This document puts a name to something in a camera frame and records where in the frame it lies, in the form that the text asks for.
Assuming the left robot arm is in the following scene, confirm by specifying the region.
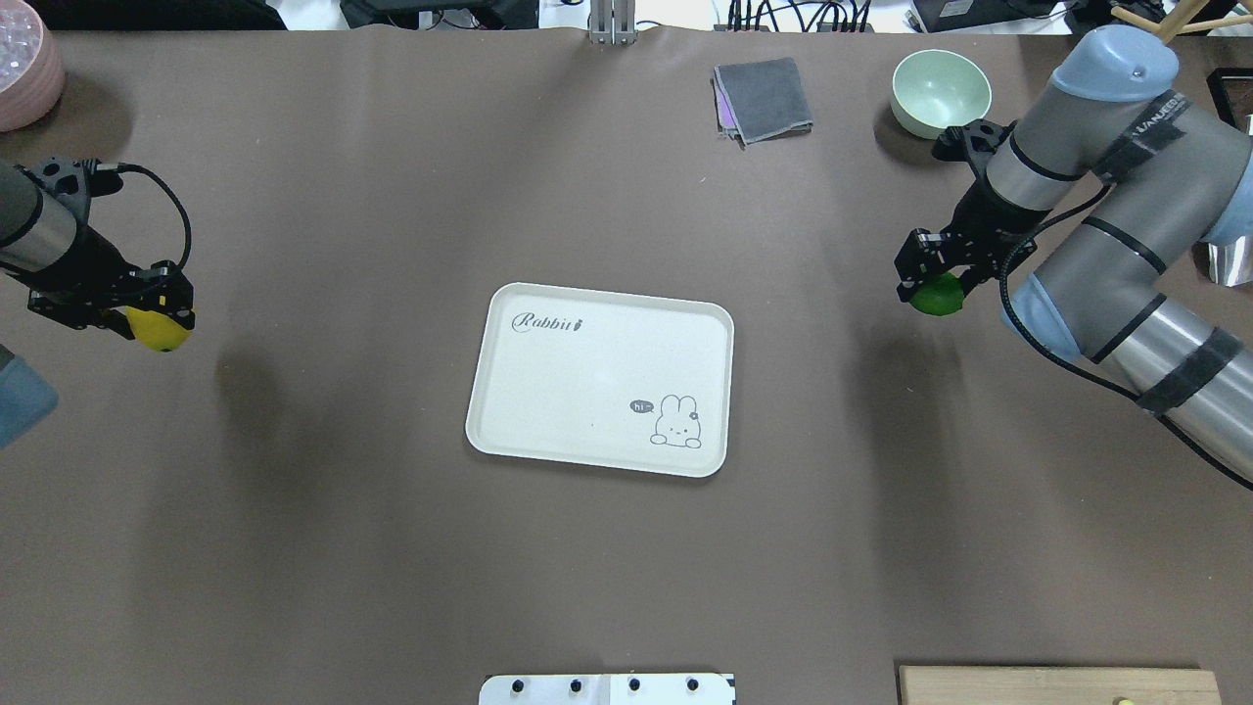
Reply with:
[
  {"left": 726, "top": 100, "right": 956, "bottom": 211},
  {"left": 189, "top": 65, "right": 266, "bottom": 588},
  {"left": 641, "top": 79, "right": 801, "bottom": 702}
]
[{"left": 1, "top": 157, "right": 195, "bottom": 353}]

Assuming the wooden cutting board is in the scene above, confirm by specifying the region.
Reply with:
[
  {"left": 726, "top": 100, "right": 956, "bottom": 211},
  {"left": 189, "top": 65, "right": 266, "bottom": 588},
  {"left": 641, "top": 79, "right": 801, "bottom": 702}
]
[{"left": 898, "top": 665, "right": 1222, "bottom": 704}]

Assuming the pink bowl with ice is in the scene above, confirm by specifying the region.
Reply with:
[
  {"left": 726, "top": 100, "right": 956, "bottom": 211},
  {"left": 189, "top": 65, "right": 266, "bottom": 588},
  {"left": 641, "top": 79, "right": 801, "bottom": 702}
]
[{"left": 1, "top": 1, "right": 66, "bottom": 133}]

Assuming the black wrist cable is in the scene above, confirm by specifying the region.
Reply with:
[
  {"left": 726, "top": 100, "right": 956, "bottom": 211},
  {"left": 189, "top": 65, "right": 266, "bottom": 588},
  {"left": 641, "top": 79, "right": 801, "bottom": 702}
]
[
  {"left": 997, "top": 187, "right": 1253, "bottom": 491},
  {"left": 98, "top": 163, "right": 193, "bottom": 270}
]

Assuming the aluminium frame post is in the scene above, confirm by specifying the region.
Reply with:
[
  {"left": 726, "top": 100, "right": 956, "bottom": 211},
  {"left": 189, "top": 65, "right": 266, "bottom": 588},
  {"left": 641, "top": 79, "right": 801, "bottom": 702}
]
[{"left": 586, "top": 0, "right": 638, "bottom": 46}]

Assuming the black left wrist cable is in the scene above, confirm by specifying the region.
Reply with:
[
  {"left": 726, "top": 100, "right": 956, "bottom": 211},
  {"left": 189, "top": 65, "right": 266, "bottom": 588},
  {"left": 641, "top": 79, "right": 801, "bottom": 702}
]
[{"left": 98, "top": 163, "right": 193, "bottom": 270}]

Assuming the wooden mug tree stand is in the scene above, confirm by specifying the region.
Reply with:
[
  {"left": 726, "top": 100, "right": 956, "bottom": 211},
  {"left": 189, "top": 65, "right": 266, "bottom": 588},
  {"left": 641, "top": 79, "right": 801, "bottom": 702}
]
[{"left": 1109, "top": 1, "right": 1252, "bottom": 44}]

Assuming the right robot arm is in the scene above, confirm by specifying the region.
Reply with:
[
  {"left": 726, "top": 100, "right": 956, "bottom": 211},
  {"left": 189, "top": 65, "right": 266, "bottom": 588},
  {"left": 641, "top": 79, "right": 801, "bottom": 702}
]
[{"left": 893, "top": 25, "right": 1252, "bottom": 488}]

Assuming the mint green bowl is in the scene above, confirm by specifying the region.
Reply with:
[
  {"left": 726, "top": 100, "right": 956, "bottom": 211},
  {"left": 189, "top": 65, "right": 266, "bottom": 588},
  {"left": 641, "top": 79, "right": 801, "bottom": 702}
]
[{"left": 891, "top": 49, "right": 992, "bottom": 140}]

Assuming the yellow lemon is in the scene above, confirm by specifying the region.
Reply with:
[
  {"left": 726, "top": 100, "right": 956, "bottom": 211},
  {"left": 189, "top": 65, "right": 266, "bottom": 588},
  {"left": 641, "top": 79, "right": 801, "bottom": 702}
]
[{"left": 122, "top": 306, "right": 194, "bottom": 353}]

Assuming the green lemon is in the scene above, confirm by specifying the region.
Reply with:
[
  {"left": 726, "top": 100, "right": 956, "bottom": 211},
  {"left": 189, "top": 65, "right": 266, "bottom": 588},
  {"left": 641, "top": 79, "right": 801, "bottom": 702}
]
[{"left": 908, "top": 272, "right": 966, "bottom": 317}]

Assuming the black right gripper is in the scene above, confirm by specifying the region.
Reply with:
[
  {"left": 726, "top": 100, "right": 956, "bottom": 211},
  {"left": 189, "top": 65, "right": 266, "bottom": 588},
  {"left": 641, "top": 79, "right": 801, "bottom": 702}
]
[{"left": 893, "top": 119, "right": 1040, "bottom": 304}]

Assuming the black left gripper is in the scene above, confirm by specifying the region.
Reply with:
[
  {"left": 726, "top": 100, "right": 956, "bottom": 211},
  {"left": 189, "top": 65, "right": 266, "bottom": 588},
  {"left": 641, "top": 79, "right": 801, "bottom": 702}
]
[{"left": 18, "top": 157, "right": 194, "bottom": 339}]

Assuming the metal scoop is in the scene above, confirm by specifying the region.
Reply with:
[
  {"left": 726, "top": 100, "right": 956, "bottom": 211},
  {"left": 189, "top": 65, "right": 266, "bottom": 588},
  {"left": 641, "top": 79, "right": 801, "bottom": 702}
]
[{"left": 1205, "top": 235, "right": 1252, "bottom": 287}]

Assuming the white rabbit tray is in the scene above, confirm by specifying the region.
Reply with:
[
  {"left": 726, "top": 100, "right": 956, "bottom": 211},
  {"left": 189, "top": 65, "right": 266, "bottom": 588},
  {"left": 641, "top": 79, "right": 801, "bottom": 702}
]
[{"left": 465, "top": 282, "right": 736, "bottom": 480}]

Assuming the grey folded cloth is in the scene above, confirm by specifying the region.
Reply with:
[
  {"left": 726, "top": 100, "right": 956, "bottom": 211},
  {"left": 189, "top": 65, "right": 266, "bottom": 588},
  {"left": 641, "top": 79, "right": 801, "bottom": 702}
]
[{"left": 712, "top": 58, "right": 813, "bottom": 147}]

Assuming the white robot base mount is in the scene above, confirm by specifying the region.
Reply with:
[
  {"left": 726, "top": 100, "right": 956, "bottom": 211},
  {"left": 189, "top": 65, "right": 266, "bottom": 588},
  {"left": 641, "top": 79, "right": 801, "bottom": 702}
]
[{"left": 477, "top": 671, "right": 737, "bottom": 704}]

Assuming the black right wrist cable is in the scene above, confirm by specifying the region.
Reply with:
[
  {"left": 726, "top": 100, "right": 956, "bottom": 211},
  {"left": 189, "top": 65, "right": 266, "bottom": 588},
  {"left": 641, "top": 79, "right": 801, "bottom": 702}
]
[{"left": 997, "top": 187, "right": 1253, "bottom": 491}]

